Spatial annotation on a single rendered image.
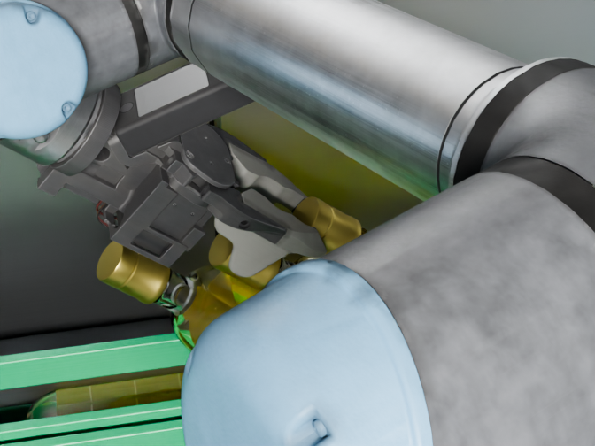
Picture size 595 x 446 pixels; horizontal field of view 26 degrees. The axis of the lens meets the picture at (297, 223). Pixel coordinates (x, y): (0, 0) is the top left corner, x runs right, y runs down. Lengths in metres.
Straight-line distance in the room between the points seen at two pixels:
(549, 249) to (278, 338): 0.09
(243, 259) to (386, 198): 0.22
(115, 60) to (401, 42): 0.21
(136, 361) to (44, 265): 0.14
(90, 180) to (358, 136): 0.34
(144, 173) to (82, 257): 0.27
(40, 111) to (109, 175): 0.20
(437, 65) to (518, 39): 0.50
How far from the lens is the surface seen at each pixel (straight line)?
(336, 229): 0.96
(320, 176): 1.10
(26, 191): 1.11
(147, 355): 1.08
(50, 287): 1.18
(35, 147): 0.86
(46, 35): 0.71
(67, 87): 0.72
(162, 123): 0.87
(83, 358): 1.08
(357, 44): 0.61
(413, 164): 0.57
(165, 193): 0.89
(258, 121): 1.05
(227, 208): 0.89
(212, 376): 0.42
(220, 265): 0.96
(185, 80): 0.88
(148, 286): 0.96
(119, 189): 0.91
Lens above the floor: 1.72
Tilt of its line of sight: 40 degrees down
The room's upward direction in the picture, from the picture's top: straight up
